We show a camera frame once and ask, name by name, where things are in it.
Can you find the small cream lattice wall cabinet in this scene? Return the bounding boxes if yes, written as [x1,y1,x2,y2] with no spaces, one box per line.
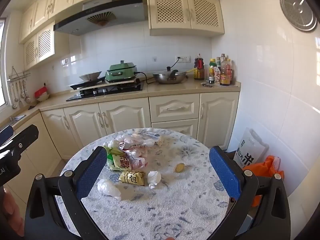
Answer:
[23,21,55,70]

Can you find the clear package with blue label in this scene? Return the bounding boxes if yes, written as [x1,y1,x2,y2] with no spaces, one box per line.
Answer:
[135,129,163,146]

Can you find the grey range hood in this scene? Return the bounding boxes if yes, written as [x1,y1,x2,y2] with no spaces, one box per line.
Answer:
[53,0,149,36]

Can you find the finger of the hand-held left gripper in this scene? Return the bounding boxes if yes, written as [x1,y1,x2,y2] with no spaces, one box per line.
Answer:
[0,124,39,156]

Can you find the white bowl with red lid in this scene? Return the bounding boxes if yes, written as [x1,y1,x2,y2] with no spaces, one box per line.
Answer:
[34,86,50,102]

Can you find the red white print plastic bag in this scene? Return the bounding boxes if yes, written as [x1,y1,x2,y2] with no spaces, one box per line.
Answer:
[124,150,148,171]

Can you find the white rice bag black print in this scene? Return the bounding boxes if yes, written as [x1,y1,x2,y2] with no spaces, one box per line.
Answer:
[234,127,270,170]

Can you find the green snack packet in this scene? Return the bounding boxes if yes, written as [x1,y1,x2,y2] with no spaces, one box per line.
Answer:
[103,144,125,167]

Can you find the orange fabric bag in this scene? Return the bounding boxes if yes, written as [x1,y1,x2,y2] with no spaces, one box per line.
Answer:
[241,155,285,207]

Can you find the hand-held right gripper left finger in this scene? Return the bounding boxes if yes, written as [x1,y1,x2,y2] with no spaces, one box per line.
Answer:
[24,145,110,240]

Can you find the metal utensil rack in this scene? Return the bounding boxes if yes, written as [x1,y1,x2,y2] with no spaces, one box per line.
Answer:
[7,66,31,82]

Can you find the hanging metal utensils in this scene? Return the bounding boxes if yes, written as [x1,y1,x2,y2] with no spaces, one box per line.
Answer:
[10,79,32,110]

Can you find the black power cable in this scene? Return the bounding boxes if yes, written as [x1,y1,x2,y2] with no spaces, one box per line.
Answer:
[134,72,157,84]

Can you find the blue floral white tablecloth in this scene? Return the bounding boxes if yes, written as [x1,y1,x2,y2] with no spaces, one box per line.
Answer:
[54,129,231,240]

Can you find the window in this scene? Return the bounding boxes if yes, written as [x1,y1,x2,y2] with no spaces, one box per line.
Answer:
[0,17,8,106]

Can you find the cream lattice door wall cabinet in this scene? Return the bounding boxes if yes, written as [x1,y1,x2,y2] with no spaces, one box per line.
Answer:
[147,0,225,37]

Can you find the black gas stove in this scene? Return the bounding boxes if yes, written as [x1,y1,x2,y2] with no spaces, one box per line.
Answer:
[66,81,145,102]

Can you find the clear plastic bag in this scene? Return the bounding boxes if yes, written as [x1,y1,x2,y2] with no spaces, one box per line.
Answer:
[117,134,156,155]

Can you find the yellow red print snack packet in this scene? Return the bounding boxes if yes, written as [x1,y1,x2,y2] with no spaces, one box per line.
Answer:
[109,154,133,171]

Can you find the pale wooden board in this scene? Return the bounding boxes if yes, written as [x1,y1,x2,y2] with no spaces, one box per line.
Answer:
[77,78,142,91]

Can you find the large cream drawer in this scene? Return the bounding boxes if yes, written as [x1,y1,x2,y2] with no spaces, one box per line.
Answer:
[149,96,201,123]

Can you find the small cream drawer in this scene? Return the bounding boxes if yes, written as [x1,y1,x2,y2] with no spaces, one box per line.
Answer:
[151,118,199,137]

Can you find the green electric cooking pot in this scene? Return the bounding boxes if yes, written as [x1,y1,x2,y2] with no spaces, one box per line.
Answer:
[105,60,138,82]

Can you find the cream lower kitchen cabinet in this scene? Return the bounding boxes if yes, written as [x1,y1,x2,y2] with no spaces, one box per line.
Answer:
[0,81,242,189]

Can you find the person's left hand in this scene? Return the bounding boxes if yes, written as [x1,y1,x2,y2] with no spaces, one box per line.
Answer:
[3,187,25,238]

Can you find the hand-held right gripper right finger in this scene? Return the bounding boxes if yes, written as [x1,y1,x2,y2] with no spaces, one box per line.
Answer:
[209,145,292,240]

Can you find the group of condiment bottles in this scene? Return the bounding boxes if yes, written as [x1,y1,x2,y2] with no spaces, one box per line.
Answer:
[194,53,234,87]

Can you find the steel wok with black handle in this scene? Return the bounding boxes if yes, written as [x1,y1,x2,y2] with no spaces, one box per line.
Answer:
[153,66,188,85]

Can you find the yellow black print snack packet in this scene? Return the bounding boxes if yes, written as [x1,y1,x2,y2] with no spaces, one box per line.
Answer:
[118,170,146,186]

